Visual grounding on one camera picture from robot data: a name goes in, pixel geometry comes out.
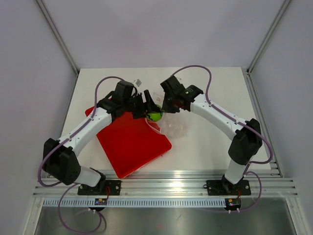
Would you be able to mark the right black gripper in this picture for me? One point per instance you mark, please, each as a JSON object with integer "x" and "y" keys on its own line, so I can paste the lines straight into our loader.
{"x": 166, "y": 107}

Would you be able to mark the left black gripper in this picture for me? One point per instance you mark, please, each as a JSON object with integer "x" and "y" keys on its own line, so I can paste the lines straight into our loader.
{"x": 150, "y": 106}

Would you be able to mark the green toy watermelon ball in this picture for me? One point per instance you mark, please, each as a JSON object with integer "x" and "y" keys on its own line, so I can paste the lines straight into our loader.
{"x": 155, "y": 116}

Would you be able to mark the clear dotted zip bag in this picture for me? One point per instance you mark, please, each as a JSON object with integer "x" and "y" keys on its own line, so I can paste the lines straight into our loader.
{"x": 173, "y": 126}

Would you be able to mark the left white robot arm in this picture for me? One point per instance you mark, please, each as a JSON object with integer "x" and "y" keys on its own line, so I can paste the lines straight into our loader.
{"x": 60, "y": 156}

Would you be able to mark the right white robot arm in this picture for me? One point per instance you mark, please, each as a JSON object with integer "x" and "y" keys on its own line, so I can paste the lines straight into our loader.
{"x": 244, "y": 135}

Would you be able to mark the red plastic tray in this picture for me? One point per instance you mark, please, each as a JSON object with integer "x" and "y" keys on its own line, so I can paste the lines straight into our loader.
{"x": 126, "y": 145}

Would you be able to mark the left small circuit board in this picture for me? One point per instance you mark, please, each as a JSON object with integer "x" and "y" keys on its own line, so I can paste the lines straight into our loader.
{"x": 100, "y": 201}

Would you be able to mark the small circuit board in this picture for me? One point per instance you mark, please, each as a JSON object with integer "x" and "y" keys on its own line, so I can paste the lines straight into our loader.
{"x": 233, "y": 204}
{"x": 100, "y": 201}

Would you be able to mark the right small circuit board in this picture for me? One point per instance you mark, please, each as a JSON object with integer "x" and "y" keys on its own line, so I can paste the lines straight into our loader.
{"x": 233, "y": 204}

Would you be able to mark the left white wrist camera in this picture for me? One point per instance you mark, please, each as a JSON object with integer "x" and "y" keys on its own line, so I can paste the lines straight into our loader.
{"x": 137, "y": 83}

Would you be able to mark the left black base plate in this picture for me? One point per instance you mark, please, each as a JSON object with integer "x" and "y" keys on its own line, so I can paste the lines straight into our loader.
{"x": 111, "y": 188}

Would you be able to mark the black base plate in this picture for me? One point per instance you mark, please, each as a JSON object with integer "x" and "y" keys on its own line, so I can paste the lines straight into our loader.
{"x": 111, "y": 188}
{"x": 225, "y": 188}

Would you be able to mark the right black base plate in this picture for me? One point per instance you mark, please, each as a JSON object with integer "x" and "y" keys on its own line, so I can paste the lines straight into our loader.
{"x": 225, "y": 188}

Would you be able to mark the right aluminium frame post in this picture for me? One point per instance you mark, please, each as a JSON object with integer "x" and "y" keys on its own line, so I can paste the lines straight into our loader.
{"x": 269, "y": 34}

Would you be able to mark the aluminium frame post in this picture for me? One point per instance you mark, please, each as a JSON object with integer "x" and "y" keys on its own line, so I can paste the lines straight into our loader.
{"x": 269, "y": 34}
{"x": 56, "y": 34}

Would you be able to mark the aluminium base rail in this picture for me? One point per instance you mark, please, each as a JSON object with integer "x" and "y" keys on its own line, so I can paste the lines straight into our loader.
{"x": 189, "y": 184}

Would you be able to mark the white slotted cable duct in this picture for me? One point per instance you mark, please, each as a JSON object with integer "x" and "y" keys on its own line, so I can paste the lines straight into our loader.
{"x": 138, "y": 202}

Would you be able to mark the left aluminium frame post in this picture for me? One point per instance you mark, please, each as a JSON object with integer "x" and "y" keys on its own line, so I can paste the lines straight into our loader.
{"x": 56, "y": 34}

